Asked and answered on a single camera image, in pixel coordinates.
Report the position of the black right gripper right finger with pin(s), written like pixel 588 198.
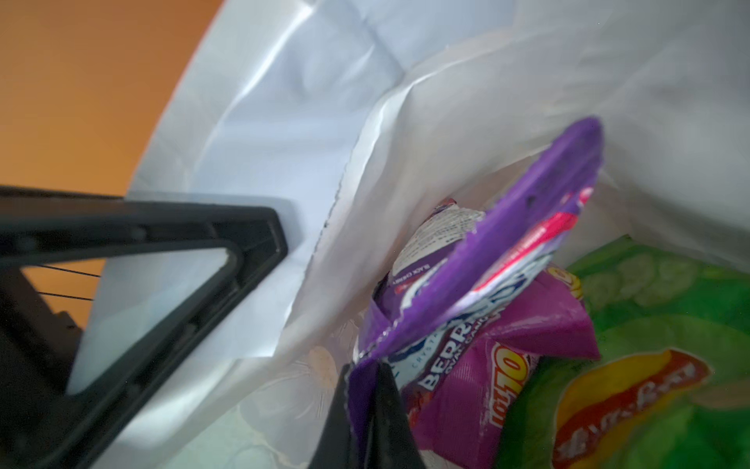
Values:
pixel 390 443

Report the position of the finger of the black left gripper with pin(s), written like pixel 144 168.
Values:
pixel 102 299

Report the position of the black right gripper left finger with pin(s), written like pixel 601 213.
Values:
pixel 337 448

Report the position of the magenta purple snack bag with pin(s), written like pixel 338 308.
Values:
pixel 459 406

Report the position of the purple berries candy bag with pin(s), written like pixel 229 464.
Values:
pixel 494 262

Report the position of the green Lays chips bag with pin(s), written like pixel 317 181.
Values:
pixel 671 388

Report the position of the floral paper bag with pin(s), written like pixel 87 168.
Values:
pixel 354 119

